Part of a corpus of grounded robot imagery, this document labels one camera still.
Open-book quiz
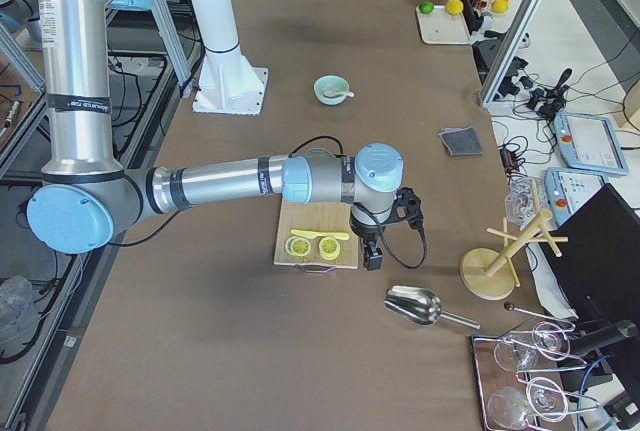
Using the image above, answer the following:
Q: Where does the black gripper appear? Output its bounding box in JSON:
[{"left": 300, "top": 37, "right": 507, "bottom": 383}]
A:
[{"left": 350, "top": 205, "right": 391, "bottom": 270}]

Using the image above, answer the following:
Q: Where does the white ceramic spoon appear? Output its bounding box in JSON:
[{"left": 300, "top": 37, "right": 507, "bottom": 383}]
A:
[{"left": 322, "top": 90, "right": 355, "bottom": 98}]

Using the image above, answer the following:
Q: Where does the light green ceramic bowl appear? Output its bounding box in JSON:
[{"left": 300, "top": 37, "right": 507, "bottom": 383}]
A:
[{"left": 313, "top": 75, "right": 350, "bottom": 106}]

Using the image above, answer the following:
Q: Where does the upper lemon slice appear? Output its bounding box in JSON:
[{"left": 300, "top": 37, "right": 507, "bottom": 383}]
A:
[{"left": 318, "top": 236, "right": 341, "bottom": 261}]

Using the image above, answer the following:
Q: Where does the lemon slice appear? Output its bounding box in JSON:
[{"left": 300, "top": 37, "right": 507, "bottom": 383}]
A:
[
  {"left": 284, "top": 236, "right": 312, "bottom": 257},
  {"left": 318, "top": 236, "right": 341, "bottom": 261}
]

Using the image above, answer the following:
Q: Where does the steel ice scoop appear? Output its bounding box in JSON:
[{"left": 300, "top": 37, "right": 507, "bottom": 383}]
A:
[{"left": 384, "top": 285, "right": 481, "bottom": 330}]

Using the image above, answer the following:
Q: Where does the yellow plastic knife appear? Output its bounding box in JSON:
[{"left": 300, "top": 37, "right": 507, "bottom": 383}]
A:
[{"left": 290, "top": 229, "right": 351, "bottom": 241}]

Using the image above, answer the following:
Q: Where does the lower lemon slice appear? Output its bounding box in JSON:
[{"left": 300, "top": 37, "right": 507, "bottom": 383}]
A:
[{"left": 284, "top": 236, "right": 312, "bottom": 257}]

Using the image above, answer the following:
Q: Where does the bamboo cutting board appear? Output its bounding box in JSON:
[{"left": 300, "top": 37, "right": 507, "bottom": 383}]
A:
[{"left": 273, "top": 200, "right": 360, "bottom": 269}]

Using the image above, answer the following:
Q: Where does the wooden mug tree stand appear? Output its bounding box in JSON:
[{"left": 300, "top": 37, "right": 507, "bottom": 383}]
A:
[{"left": 460, "top": 181, "right": 569, "bottom": 300}]

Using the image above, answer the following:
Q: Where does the folded grey cloth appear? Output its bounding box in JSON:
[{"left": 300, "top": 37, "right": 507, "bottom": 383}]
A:
[{"left": 439, "top": 126, "right": 484, "bottom": 157}]

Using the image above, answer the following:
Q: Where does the clear plastic ice container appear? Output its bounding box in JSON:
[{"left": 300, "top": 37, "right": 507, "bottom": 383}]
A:
[{"left": 505, "top": 177, "right": 548, "bottom": 228}]

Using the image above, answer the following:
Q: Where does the upper wine glass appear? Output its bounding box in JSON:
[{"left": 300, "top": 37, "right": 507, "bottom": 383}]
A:
[{"left": 493, "top": 321, "right": 570, "bottom": 373}]

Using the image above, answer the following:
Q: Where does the wine glass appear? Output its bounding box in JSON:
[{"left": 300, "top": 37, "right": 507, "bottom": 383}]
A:
[
  {"left": 493, "top": 321, "right": 570, "bottom": 373},
  {"left": 487, "top": 377, "right": 569, "bottom": 430}
]

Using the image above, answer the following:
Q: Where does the black glass rack tray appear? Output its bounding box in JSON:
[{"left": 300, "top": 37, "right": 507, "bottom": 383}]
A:
[{"left": 471, "top": 335, "right": 616, "bottom": 430}]

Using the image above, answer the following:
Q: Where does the lower wine glass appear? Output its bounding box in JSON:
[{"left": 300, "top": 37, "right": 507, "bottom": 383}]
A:
[{"left": 487, "top": 377, "right": 569, "bottom": 430}]

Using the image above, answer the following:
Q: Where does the near teach pendant tablet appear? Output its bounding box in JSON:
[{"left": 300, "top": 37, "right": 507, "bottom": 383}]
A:
[{"left": 544, "top": 167, "right": 609, "bottom": 226}]

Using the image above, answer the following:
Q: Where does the teach pendant tablet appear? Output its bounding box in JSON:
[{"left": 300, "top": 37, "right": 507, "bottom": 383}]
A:
[
  {"left": 553, "top": 111, "right": 629, "bottom": 176},
  {"left": 544, "top": 167, "right": 609, "bottom": 226}
]

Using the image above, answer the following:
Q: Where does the black monitor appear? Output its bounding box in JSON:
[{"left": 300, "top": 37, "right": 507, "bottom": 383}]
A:
[{"left": 544, "top": 184, "right": 639, "bottom": 323}]

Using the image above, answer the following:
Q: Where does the cream rabbit tray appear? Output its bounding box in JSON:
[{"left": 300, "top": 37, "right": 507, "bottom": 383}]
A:
[{"left": 415, "top": 5, "right": 471, "bottom": 45}]

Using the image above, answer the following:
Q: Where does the far teach pendant tablet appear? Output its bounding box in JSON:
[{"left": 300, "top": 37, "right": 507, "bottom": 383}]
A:
[{"left": 553, "top": 111, "right": 629, "bottom": 176}]

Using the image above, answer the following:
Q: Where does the green lime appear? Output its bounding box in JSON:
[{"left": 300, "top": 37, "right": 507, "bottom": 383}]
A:
[{"left": 419, "top": 1, "right": 435, "bottom": 15}]

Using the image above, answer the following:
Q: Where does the black flat bar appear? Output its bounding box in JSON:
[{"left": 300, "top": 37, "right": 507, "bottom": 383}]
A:
[{"left": 460, "top": 0, "right": 484, "bottom": 33}]

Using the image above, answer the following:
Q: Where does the yellow lemon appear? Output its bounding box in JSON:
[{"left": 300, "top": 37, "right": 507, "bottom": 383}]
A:
[{"left": 445, "top": 0, "right": 464, "bottom": 16}]

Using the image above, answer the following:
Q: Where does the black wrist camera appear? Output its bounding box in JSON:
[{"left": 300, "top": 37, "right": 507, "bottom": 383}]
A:
[{"left": 391, "top": 187, "right": 424, "bottom": 231}]

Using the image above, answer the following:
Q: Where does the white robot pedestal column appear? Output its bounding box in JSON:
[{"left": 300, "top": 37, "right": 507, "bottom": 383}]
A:
[{"left": 191, "top": 0, "right": 242, "bottom": 79}]

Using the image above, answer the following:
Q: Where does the aluminium frame post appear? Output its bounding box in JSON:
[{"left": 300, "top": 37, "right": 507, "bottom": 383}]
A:
[{"left": 478, "top": 0, "right": 542, "bottom": 107}]

